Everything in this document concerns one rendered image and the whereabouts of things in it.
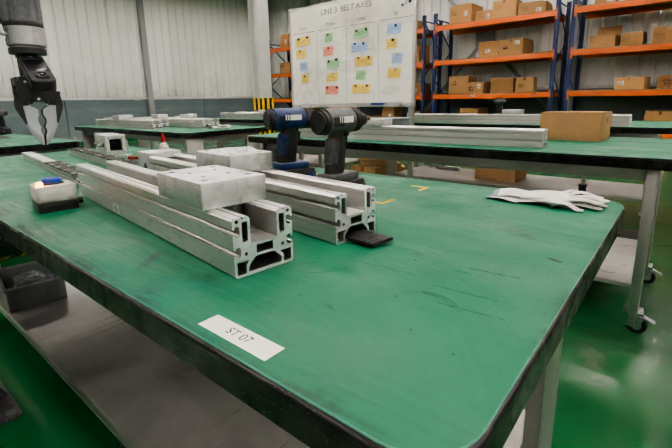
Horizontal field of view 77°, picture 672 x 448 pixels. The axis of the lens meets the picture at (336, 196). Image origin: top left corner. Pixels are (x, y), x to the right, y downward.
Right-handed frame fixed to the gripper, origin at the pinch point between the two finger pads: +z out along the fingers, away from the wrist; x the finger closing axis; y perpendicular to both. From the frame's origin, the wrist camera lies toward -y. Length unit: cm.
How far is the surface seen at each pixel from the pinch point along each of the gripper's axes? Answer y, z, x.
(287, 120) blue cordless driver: -23, -2, -52
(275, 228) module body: -68, 11, -15
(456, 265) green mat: -87, 17, -33
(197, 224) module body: -58, 11, -8
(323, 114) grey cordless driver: -46, -4, -44
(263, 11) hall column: 653, -189, -521
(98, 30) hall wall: 1152, -199, -348
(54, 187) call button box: -3.9, 10.7, 0.5
